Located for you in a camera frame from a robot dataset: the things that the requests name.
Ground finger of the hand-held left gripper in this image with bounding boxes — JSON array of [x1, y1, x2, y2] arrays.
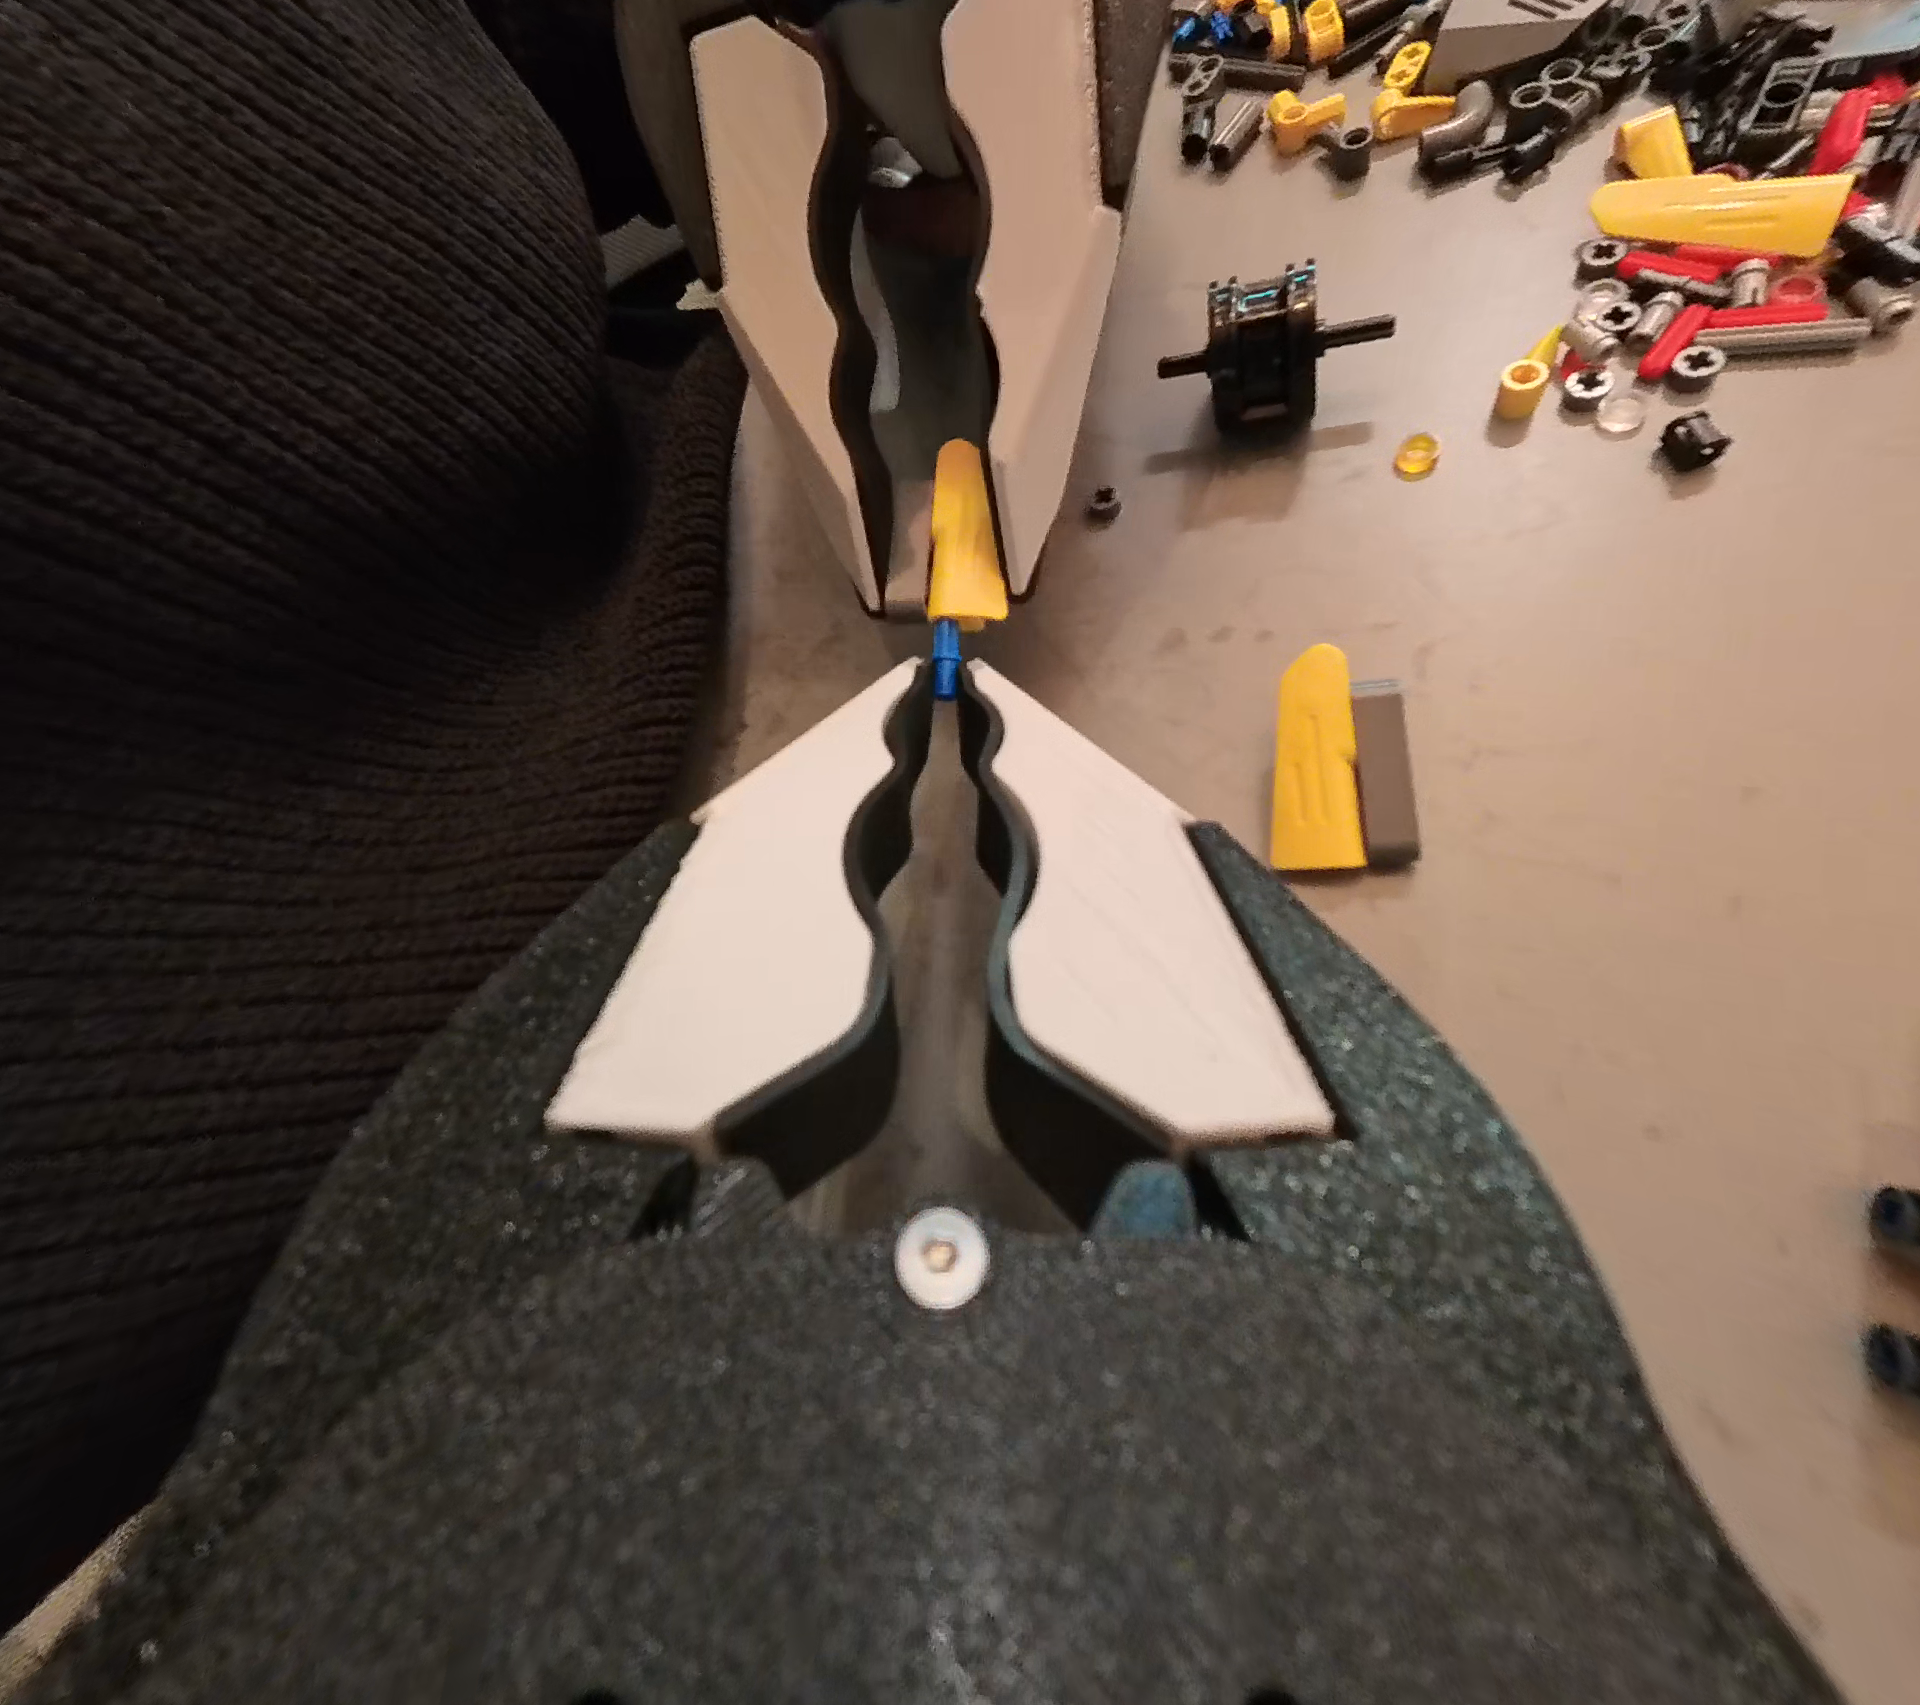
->
[[945, 0, 1128, 606], [687, 10, 904, 617]]

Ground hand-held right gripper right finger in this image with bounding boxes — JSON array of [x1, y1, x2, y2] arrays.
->
[[960, 662, 1341, 1208]]

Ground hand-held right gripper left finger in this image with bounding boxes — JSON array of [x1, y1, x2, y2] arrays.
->
[[543, 662, 918, 1194]]

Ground yellow panel grey beam piece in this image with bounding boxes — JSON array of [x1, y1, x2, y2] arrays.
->
[[1268, 642, 1423, 876], [926, 437, 1005, 628]]

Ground black wheel hub with axle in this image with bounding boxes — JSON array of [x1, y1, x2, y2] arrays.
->
[[1155, 263, 1397, 437]]

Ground pile of toy building pieces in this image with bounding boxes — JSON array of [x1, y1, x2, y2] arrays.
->
[[1168, 0, 1920, 478]]

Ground person's left hand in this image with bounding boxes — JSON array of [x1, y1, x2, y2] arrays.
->
[[858, 167, 993, 289]]

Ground small yellow toy assembly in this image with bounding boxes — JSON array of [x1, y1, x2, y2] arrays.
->
[[1867, 1184, 1920, 1399]]

